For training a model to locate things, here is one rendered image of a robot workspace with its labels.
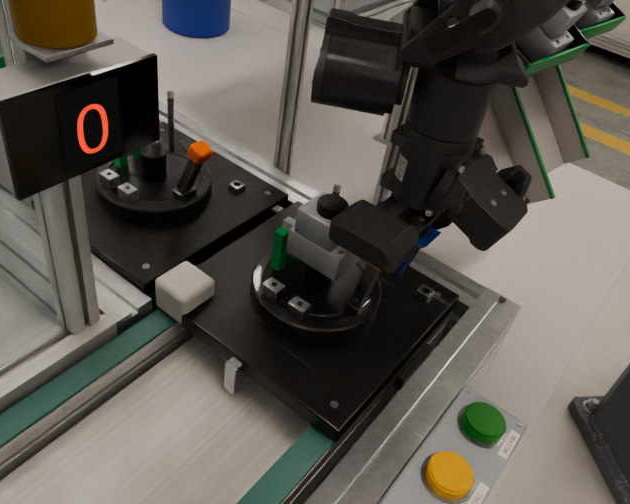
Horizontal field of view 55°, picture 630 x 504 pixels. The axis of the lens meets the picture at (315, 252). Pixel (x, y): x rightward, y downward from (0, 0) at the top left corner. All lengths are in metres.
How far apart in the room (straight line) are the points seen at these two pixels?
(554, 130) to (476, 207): 0.53
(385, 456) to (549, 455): 0.25
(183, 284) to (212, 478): 0.19
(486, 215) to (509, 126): 0.39
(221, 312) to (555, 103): 0.59
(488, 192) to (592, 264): 0.58
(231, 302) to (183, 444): 0.15
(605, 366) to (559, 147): 0.33
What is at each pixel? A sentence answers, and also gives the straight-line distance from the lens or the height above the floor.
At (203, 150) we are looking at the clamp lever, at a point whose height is 1.07.
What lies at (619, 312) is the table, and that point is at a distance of 0.98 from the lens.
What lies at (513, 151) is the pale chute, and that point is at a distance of 0.85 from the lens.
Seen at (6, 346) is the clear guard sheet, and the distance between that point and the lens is 0.60.
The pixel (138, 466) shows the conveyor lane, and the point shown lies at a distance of 0.59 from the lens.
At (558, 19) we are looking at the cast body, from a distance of 0.69.
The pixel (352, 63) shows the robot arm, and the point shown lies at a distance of 0.44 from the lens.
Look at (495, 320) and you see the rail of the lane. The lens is 0.71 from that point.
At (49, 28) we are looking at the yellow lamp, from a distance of 0.42.
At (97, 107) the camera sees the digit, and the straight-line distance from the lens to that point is 0.45.
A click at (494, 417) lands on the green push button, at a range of 0.61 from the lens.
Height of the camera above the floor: 1.43
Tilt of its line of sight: 41 degrees down
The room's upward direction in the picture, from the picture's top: 11 degrees clockwise
